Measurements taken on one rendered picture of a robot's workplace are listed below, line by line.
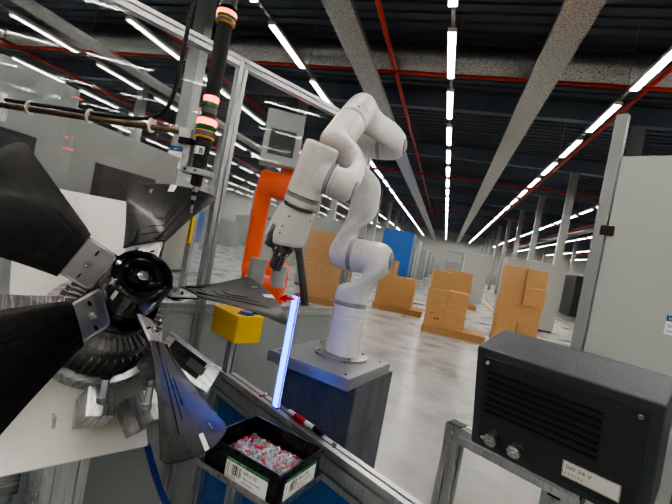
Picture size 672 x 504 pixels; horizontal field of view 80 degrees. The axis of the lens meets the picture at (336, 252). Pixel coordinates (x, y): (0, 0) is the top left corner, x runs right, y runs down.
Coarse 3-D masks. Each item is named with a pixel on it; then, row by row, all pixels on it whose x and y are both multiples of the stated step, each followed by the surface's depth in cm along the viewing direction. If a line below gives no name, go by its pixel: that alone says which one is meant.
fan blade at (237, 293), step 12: (192, 288) 95; (204, 288) 96; (216, 288) 99; (228, 288) 102; (240, 288) 104; (264, 288) 110; (216, 300) 90; (228, 300) 93; (240, 300) 96; (252, 300) 99; (264, 300) 102; (276, 300) 106; (264, 312) 96; (276, 312) 100
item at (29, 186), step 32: (0, 160) 76; (32, 160) 78; (0, 192) 75; (32, 192) 77; (0, 224) 74; (32, 224) 76; (64, 224) 78; (0, 256) 75; (32, 256) 77; (64, 256) 79
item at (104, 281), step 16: (128, 256) 80; (144, 256) 82; (112, 272) 76; (128, 272) 78; (160, 272) 84; (112, 288) 76; (128, 288) 77; (144, 288) 79; (160, 288) 82; (112, 304) 78; (128, 304) 77; (144, 304) 78; (112, 320) 82; (128, 320) 84
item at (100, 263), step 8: (88, 240) 80; (80, 248) 80; (88, 248) 80; (96, 248) 81; (104, 248) 81; (80, 256) 80; (88, 256) 80; (96, 256) 81; (104, 256) 81; (112, 256) 81; (72, 264) 80; (80, 264) 80; (96, 264) 81; (104, 264) 81; (64, 272) 80; (72, 272) 80; (80, 272) 80; (88, 272) 81; (96, 272) 81; (104, 272) 82; (72, 280) 80; (80, 280) 80; (88, 280) 81; (96, 280) 81; (88, 288) 81
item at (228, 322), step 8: (216, 312) 137; (224, 312) 134; (232, 312) 132; (216, 320) 137; (224, 320) 133; (232, 320) 130; (240, 320) 128; (248, 320) 131; (256, 320) 133; (216, 328) 136; (224, 328) 133; (232, 328) 129; (240, 328) 129; (248, 328) 131; (256, 328) 133; (224, 336) 132; (232, 336) 129; (240, 336) 129; (248, 336) 131; (256, 336) 134
